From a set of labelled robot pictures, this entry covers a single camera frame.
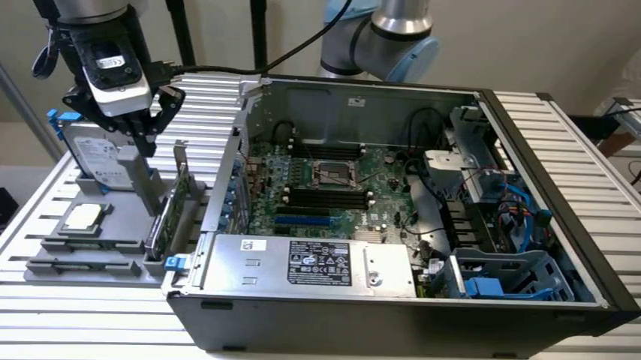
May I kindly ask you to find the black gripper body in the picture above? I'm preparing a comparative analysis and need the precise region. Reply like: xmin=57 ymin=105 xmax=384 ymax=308
xmin=54 ymin=4 xmax=154 ymax=91

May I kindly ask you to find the black RAM slot bank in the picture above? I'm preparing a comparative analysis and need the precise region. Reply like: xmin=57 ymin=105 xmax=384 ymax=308
xmin=286 ymin=186 xmax=376 ymax=212
xmin=289 ymin=142 xmax=367 ymax=161

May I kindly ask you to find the black expansion slot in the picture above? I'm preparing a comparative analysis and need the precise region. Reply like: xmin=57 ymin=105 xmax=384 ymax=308
xmin=274 ymin=205 xmax=333 ymax=218

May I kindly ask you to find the blue expansion slot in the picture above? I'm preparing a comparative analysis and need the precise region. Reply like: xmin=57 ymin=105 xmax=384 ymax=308
xmin=274 ymin=215 xmax=336 ymax=228

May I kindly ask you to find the black stand pole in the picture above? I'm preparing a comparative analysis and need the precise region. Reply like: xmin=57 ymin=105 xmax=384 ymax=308
xmin=165 ymin=0 xmax=198 ymax=67
xmin=250 ymin=0 xmax=272 ymax=71

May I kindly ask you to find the green graphics card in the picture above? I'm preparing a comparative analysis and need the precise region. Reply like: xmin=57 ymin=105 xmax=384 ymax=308
xmin=146 ymin=139 xmax=197 ymax=263

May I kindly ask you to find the silver CPU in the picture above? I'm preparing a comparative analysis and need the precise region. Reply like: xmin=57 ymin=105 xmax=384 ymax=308
xmin=57 ymin=203 xmax=118 ymax=236

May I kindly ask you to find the black box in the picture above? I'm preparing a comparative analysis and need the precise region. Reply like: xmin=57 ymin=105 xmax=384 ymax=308
xmin=0 ymin=187 xmax=21 ymax=227

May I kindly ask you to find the grey parts rack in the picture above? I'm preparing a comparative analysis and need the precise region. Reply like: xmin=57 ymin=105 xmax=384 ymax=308
xmin=25 ymin=145 xmax=216 ymax=289

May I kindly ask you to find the CPU socket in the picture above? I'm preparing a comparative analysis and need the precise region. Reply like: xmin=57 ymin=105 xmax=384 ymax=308
xmin=309 ymin=158 xmax=367 ymax=189

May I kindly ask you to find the blue case latch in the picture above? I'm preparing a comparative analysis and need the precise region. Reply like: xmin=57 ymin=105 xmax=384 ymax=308
xmin=162 ymin=254 xmax=192 ymax=272

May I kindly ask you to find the silver power supply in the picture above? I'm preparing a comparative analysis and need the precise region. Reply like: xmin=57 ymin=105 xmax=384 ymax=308
xmin=200 ymin=233 xmax=420 ymax=299

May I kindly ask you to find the green motherboard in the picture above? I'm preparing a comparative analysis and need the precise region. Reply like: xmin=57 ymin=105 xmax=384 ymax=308
xmin=244 ymin=143 xmax=439 ymax=260

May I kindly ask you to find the silver chipset heat sink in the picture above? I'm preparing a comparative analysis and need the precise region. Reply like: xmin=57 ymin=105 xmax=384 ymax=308
xmin=352 ymin=228 xmax=404 ymax=245

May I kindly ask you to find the black open PC case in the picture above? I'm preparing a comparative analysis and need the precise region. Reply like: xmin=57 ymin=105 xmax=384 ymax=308
xmin=158 ymin=73 xmax=641 ymax=354

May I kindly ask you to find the blue disk bay latch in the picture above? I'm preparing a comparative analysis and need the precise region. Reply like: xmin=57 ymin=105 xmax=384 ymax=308
xmin=463 ymin=277 xmax=508 ymax=299

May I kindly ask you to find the grey disk bay cage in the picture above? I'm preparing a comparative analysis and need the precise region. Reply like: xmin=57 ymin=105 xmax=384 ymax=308
xmin=447 ymin=246 xmax=579 ymax=302

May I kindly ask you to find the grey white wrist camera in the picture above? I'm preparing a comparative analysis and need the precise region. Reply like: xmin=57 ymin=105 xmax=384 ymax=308
xmin=79 ymin=37 xmax=154 ymax=116

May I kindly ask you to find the blue cable loop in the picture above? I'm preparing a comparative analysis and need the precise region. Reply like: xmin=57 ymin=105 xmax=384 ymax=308
xmin=31 ymin=21 xmax=63 ymax=80

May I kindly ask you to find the hard disk with blue bracket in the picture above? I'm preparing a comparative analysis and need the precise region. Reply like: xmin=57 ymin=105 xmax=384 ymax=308
xmin=46 ymin=108 xmax=140 ymax=194

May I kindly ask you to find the black wire loop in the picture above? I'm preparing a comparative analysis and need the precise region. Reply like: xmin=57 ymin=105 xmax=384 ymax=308
xmin=407 ymin=107 xmax=448 ymax=152
xmin=272 ymin=119 xmax=298 ymax=148

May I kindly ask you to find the black camera cable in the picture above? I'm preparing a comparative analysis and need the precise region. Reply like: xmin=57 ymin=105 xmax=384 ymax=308
xmin=149 ymin=0 xmax=353 ymax=83

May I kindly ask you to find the metal drive bracket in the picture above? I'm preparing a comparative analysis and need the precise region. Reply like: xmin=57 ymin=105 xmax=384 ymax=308
xmin=423 ymin=106 xmax=519 ymax=204

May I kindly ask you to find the blue wire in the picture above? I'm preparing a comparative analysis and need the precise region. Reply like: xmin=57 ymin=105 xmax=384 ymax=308
xmin=499 ymin=178 xmax=559 ymax=257

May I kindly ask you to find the metal side table frame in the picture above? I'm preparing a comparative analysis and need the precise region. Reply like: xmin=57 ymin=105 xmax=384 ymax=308
xmin=599 ymin=96 xmax=641 ymax=137

